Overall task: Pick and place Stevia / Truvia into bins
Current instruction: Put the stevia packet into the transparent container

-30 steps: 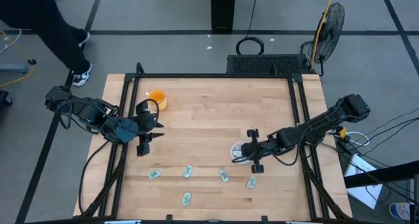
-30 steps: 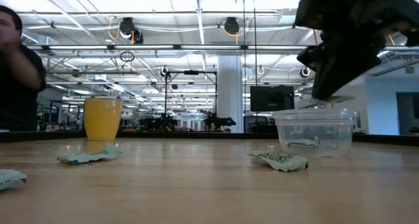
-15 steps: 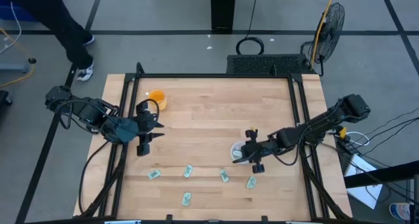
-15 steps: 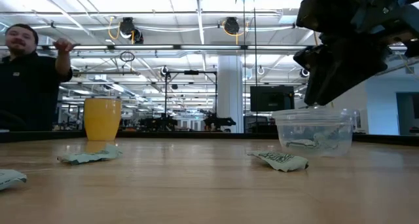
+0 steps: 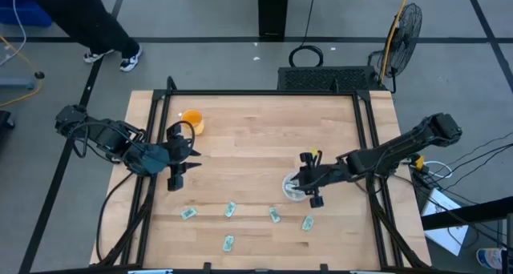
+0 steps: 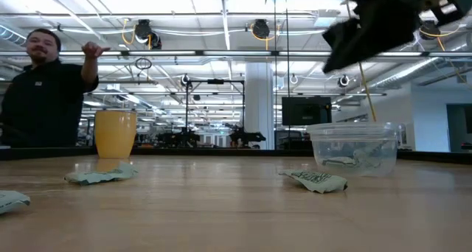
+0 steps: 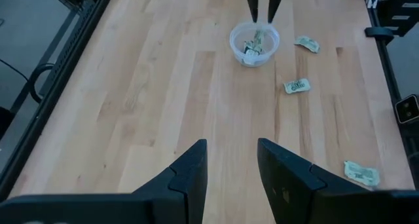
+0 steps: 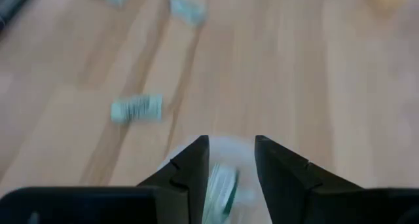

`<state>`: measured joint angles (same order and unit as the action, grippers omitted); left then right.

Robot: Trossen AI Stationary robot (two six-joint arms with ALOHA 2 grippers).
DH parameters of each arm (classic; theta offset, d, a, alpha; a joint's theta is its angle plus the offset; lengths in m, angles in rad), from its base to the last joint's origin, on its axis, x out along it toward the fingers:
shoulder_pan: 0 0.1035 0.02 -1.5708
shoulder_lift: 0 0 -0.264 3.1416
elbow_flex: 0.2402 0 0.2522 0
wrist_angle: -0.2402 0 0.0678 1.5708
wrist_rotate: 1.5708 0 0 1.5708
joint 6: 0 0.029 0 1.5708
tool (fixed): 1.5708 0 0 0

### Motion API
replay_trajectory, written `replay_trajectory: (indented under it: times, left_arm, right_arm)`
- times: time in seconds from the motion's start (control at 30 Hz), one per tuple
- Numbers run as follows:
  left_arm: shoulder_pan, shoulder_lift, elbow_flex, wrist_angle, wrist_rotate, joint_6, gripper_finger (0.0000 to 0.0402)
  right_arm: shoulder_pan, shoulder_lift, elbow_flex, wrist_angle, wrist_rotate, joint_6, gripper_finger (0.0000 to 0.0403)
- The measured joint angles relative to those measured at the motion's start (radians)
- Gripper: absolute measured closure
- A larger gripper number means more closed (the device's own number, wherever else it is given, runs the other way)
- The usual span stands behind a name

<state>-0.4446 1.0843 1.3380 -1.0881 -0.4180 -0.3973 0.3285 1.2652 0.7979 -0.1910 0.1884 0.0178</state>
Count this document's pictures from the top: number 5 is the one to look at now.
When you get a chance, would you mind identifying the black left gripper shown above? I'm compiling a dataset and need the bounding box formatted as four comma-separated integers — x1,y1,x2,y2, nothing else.
161,123,203,192

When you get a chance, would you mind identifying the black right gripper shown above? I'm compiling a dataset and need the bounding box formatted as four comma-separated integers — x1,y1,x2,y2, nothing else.
289,151,342,209

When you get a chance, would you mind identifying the clear plastic cup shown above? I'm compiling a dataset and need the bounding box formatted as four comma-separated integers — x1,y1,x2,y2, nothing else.
281,170,313,203

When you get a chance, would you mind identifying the yellow cup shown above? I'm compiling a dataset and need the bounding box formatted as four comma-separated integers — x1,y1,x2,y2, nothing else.
180,108,206,137

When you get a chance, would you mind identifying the black computer case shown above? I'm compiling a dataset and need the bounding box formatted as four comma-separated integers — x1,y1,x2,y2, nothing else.
277,65,386,93

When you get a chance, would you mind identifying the white cardboard box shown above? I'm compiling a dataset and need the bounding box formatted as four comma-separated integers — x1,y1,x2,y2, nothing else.
420,187,470,257

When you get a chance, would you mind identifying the black tower box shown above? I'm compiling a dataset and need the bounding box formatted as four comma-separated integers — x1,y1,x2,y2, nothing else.
257,0,290,42

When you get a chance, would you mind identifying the black desk bar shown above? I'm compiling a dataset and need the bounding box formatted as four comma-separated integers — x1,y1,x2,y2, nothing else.
420,196,513,232

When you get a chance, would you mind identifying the black floor fan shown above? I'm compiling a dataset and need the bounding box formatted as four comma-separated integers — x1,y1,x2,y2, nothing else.
367,2,424,95

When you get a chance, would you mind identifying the person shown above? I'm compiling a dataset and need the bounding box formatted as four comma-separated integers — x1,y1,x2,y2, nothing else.
10,0,143,74

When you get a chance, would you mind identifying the black stool base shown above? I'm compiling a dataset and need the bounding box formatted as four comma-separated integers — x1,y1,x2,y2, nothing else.
0,109,17,131

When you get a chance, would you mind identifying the grey power strip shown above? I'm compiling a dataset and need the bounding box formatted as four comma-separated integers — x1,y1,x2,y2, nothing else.
0,77,36,91

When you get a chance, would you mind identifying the white and blue shoe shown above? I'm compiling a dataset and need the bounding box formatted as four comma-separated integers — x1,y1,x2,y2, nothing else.
475,246,509,272

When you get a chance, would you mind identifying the blue plastic bin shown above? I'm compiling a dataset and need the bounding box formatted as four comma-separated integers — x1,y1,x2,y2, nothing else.
0,0,54,29

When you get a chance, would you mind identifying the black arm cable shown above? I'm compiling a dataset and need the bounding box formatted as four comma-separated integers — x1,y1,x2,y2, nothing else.
95,171,135,263

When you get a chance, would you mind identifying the black aluminium table frame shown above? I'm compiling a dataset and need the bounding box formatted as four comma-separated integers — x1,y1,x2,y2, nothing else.
94,75,433,274

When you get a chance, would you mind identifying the coiled black cable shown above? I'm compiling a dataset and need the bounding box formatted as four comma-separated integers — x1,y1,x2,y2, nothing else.
287,0,325,69

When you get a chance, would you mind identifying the yellow cable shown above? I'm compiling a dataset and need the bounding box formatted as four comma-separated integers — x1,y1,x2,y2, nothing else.
378,0,414,85
0,33,45,108

